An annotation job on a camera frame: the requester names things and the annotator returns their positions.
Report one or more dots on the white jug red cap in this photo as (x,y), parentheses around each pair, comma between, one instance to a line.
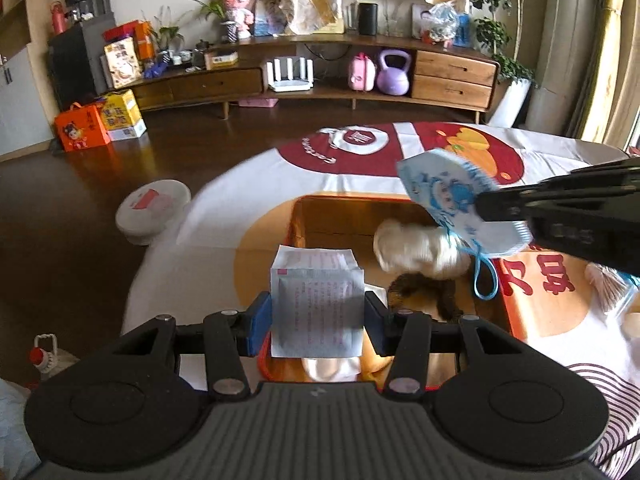
(45,360)

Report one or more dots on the standing air conditioner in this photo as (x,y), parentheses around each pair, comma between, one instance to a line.
(555,90)

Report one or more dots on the flat pink box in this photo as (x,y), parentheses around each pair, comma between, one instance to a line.
(257,102)

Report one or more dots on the wooden wall shelf cabinet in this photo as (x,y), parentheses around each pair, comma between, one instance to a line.
(15,60)

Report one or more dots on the small yellow white box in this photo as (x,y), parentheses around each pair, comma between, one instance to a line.
(221,60)

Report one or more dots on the yellow curtain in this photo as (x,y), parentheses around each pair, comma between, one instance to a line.
(612,60)

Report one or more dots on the orange gift box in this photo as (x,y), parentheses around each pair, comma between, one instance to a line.
(81,130)

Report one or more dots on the blue printed face mask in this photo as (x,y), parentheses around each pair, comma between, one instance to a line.
(440,195)

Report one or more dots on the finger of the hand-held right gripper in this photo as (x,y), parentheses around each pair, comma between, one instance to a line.
(585,237)
(550,195)

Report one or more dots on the purple kettlebell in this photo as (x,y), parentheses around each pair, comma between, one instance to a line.
(395,74)

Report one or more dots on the blue bottle pack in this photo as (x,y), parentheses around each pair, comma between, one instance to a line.
(462,30)

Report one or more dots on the brown furry toy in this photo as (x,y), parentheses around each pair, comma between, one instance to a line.
(425,294)

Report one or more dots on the white paper packet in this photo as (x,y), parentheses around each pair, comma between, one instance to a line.
(317,305)

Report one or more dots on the light blue cloth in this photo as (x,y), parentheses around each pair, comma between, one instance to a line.
(12,425)

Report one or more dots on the yellow carton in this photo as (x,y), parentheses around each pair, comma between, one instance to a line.
(121,117)

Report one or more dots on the printed white red tablecloth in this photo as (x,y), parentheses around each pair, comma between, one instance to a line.
(225,195)

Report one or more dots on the wooden TV cabinet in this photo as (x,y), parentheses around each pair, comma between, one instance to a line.
(450,67)

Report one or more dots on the small teaware set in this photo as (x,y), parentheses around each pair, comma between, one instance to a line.
(186,56)

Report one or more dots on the black speaker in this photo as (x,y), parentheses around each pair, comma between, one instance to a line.
(367,19)

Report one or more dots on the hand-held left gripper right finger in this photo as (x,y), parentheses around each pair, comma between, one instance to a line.
(376,322)

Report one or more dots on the picture frame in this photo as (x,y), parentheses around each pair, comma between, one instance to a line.
(267,15)

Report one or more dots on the thin leafy potted plant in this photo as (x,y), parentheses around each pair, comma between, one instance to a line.
(167,35)

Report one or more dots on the black low cabinet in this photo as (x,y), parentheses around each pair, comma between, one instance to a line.
(72,67)

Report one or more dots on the teal blue cloth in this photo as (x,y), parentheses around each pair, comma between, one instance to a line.
(631,282)

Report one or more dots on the small potted plant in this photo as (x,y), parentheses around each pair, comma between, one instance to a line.
(220,12)

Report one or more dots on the red box with gold inside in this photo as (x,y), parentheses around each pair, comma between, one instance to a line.
(350,220)

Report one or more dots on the shell-shaped pale board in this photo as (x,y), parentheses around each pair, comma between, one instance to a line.
(397,10)

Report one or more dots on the cream printed box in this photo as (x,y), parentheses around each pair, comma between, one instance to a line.
(122,62)

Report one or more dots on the white router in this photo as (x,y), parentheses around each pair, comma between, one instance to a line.
(291,75)

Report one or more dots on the cream soft cloth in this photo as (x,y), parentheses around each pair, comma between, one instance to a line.
(330,367)

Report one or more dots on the clear plastic bag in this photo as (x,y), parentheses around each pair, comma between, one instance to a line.
(442,20)

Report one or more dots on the red orange gift boxes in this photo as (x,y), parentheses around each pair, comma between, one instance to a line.
(132,37)

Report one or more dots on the white round robot vacuum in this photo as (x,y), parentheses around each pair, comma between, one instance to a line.
(152,205)

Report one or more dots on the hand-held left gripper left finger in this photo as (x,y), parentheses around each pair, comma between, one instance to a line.
(259,322)

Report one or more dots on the dark blue cloth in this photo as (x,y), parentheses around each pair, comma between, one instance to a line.
(160,67)

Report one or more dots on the small photo frame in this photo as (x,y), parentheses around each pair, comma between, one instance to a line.
(419,17)

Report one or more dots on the white fluffy plush toy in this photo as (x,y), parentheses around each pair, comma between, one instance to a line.
(420,250)

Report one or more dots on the red thermos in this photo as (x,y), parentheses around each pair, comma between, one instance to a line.
(57,17)

